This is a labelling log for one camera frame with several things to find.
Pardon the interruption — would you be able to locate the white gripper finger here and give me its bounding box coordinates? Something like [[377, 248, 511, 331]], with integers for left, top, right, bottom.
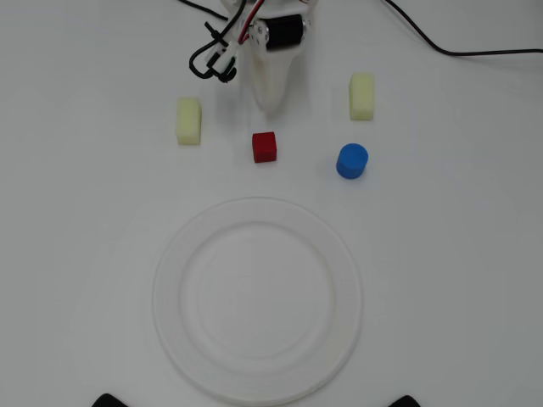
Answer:
[[248, 44, 299, 116]]

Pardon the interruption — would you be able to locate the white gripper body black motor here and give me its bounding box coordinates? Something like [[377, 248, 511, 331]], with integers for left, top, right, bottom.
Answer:
[[248, 12, 314, 59]]

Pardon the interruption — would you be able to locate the blue cylinder block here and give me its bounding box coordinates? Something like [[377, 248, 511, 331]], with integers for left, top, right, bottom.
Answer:
[[335, 142, 370, 181]]

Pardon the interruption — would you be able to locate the red cube block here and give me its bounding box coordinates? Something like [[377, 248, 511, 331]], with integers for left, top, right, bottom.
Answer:
[[251, 131, 278, 164]]

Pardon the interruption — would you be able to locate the cream foam block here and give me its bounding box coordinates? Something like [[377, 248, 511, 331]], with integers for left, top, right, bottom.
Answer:
[[176, 97, 203, 147], [348, 72, 376, 122]]

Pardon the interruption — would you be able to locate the white round plate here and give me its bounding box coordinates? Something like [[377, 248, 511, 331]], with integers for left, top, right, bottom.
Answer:
[[151, 196, 364, 407]]

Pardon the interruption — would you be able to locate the black rounded foot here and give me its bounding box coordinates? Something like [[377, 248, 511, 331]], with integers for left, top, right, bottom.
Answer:
[[389, 394, 428, 407], [92, 393, 129, 407]]

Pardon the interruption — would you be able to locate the red white black servo wire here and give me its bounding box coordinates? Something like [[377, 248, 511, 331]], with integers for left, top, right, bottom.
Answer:
[[235, 0, 269, 44]]

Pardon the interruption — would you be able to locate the white cable connector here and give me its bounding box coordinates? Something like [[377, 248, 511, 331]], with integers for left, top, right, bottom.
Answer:
[[204, 40, 239, 74]]

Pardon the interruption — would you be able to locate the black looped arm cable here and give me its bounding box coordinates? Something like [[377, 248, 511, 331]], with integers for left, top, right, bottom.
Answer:
[[176, 0, 239, 85]]

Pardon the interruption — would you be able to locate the thin black cable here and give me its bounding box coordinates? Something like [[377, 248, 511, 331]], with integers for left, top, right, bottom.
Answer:
[[383, 0, 543, 57]]

